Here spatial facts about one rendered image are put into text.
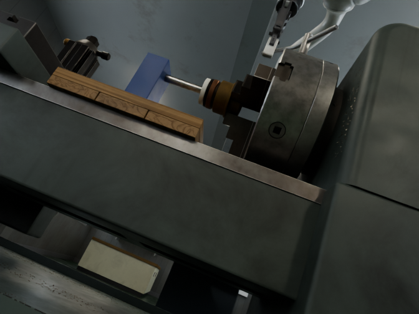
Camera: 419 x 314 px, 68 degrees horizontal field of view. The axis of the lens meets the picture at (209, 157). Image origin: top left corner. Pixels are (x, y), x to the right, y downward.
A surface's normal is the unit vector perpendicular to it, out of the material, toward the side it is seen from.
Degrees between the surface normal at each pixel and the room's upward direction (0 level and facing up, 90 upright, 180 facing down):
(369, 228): 90
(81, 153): 90
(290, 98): 108
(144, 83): 90
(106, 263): 90
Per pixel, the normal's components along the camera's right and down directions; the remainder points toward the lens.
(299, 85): -0.01, -0.29
